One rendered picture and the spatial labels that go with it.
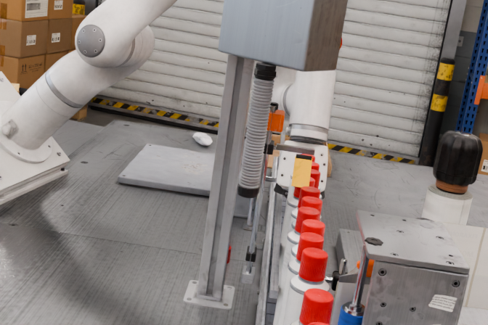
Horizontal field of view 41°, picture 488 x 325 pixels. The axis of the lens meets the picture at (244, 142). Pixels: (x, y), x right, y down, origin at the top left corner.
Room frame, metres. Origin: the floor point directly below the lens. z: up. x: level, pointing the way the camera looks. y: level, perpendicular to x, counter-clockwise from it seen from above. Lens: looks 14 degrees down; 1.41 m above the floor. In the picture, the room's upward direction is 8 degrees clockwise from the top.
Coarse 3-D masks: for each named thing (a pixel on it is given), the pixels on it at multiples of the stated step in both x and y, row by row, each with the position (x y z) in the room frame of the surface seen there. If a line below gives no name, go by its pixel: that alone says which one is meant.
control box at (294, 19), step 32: (224, 0) 1.05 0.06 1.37; (256, 0) 1.02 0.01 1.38; (288, 0) 0.98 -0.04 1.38; (320, 0) 0.96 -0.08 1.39; (224, 32) 1.05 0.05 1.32; (256, 32) 1.01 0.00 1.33; (288, 32) 0.97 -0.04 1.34; (320, 32) 0.97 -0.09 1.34; (288, 64) 0.97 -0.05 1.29; (320, 64) 0.99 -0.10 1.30
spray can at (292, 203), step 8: (312, 184) 1.08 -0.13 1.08; (296, 192) 1.08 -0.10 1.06; (288, 200) 1.09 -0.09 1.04; (296, 200) 1.08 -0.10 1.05; (288, 208) 1.08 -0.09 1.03; (288, 216) 1.08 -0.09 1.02; (288, 224) 1.08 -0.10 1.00; (280, 248) 1.09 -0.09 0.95; (280, 256) 1.08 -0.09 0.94; (280, 264) 1.08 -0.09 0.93; (280, 272) 1.08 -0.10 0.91
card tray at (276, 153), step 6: (276, 138) 2.29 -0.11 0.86; (288, 138) 2.29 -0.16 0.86; (276, 144) 2.29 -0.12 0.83; (324, 144) 2.29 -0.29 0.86; (276, 150) 2.21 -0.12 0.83; (270, 156) 2.13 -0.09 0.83; (276, 156) 2.14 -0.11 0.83; (270, 162) 2.05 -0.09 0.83; (330, 162) 2.02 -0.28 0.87; (330, 168) 1.99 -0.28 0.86
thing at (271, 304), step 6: (276, 192) 1.61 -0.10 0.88; (282, 198) 1.57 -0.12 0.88; (282, 204) 1.53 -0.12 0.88; (282, 210) 1.48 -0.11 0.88; (282, 216) 1.44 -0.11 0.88; (282, 222) 1.41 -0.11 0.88; (270, 258) 1.20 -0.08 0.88; (270, 264) 1.17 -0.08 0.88; (270, 270) 1.15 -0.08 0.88; (270, 276) 1.12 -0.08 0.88; (270, 300) 1.03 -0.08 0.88; (276, 300) 1.03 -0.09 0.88; (270, 306) 1.00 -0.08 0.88; (270, 312) 0.99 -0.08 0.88; (270, 318) 0.96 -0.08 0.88; (270, 324) 0.95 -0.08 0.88
